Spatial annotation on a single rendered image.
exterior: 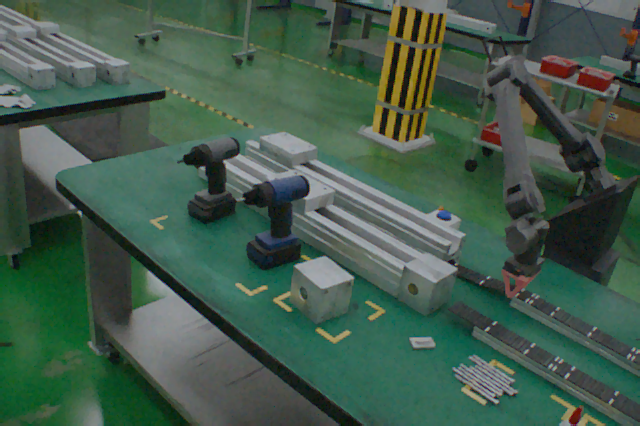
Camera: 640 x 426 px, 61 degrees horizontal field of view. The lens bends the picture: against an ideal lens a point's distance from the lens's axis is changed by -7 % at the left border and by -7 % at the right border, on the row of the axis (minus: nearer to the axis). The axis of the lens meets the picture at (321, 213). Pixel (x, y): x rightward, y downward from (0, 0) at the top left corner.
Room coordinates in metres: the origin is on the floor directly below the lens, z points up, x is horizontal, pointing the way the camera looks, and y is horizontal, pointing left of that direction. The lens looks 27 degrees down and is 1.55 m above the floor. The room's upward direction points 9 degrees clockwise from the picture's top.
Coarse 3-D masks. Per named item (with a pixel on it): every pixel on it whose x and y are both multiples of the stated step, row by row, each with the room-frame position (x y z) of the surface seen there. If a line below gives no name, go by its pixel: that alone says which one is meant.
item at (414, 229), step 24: (288, 168) 1.69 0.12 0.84; (312, 168) 1.71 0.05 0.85; (336, 192) 1.55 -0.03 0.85; (360, 192) 1.58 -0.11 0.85; (360, 216) 1.49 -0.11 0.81; (384, 216) 1.43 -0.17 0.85; (408, 216) 1.46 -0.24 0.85; (408, 240) 1.37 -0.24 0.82; (432, 240) 1.32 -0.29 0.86; (456, 240) 1.36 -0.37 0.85
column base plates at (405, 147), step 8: (368, 128) 4.71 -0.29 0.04; (368, 136) 4.57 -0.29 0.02; (376, 136) 4.54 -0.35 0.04; (424, 136) 4.73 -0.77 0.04; (432, 136) 4.71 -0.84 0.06; (384, 144) 4.46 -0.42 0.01; (392, 144) 4.43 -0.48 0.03; (400, 144) 4.42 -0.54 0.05; (408, 144) 4.46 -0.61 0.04; (416, 144) 4.50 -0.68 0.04; (424, 144) 4.59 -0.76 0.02; (400, 152) 4.35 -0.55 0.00
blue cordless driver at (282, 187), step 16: (304, 176) 1.29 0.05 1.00; (256, 192) 1.18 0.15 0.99; (272, 192) 1.20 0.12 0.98; (288, 192) 1.22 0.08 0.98; (304, 192) 1.26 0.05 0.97; (272, 208) 1.22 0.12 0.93; (288, 208) 1.24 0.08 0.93; (272, 224) 1.23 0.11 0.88; (288, 224) 1.25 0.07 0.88; (256, 240) 1.23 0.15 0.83; (272, 240) 1.22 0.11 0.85; (288, 240) 1.24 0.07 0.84; (256, 256) 1.20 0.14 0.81; (272, 256) 1.19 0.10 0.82; (288, 256) 1.23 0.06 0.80
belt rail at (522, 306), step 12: (516, 300) 1.18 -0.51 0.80; (528, 312) 1.15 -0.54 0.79; (540, 312) 1.14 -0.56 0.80; (552, 324) 1.11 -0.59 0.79; (564, 324) 1.09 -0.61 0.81; (576, 336) 1.07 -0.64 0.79; (600, 348) 1.03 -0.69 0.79; (612, 360) 1.01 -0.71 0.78; (624, 360) 0.99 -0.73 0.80; (636, 372) 0.97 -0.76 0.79
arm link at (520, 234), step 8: (536, 192) 1.22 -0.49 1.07; (536, 200) 1.20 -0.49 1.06; (536, 208) 1.20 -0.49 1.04; (544, 208) 1.22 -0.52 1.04; (528, 216) 1.18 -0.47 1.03; (512, 224) 1.16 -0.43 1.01; (520, 224) 1.15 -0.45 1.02; (528, 224) 1.18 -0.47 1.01; (512, 232) 1.15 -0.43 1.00; (520, 232) 1.13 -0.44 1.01; (528, 232) 1.14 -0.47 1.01; (536, 232) 1.16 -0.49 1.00; (512, 240) 1.14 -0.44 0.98; (520, 240) 1.13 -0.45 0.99; (528, 240) 1.12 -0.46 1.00; (536, 240) 1.15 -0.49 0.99; (512, 248) 1.14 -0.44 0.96; (520, 248) 1.13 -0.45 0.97; (528, 248) 1.13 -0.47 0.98
